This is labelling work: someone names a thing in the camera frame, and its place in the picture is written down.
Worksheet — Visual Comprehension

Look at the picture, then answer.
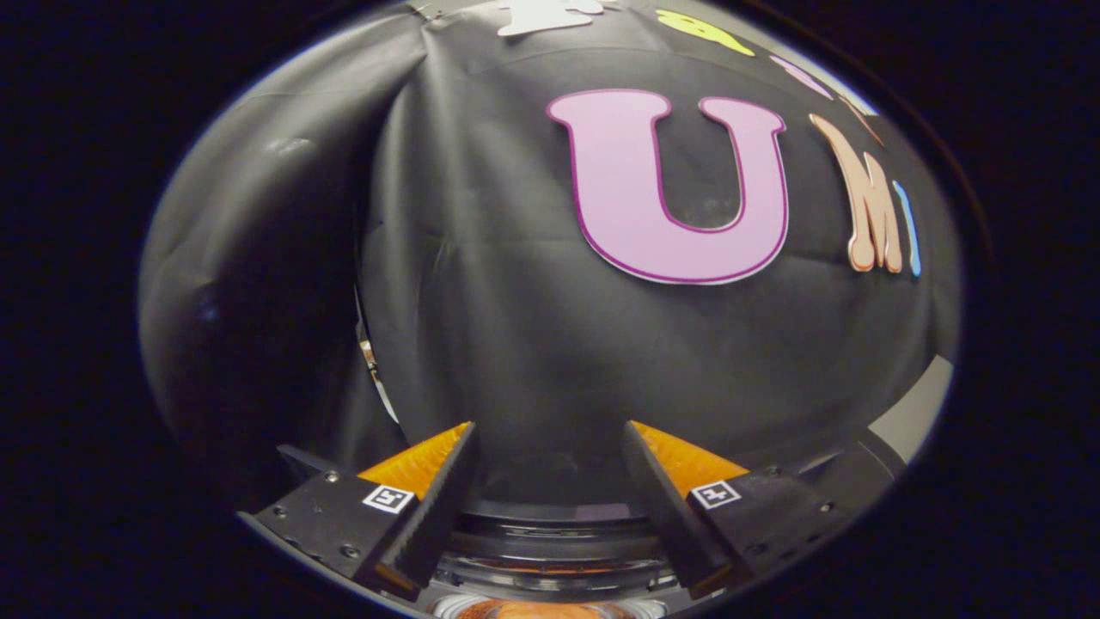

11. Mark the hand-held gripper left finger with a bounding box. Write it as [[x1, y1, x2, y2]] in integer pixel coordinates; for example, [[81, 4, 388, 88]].
[[255, 421, 480, 603]]

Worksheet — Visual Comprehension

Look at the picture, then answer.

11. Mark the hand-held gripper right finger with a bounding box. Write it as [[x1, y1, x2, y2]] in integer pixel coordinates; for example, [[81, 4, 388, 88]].
[[622, 420, 852, 601]]

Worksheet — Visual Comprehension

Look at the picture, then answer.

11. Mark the yellow orange garment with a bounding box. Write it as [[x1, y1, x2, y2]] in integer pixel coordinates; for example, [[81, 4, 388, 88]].
[[455, 599, 621, 619]]

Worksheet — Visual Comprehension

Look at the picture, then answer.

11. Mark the beige cabinet with grey top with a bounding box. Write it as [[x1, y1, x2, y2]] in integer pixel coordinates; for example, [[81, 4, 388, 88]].
[[868, 355, 956, 465]]

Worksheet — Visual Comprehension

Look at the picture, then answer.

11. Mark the black backdrop cloth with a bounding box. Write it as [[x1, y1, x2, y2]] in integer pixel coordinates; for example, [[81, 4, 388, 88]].
[[137, 0, 963, 508]]

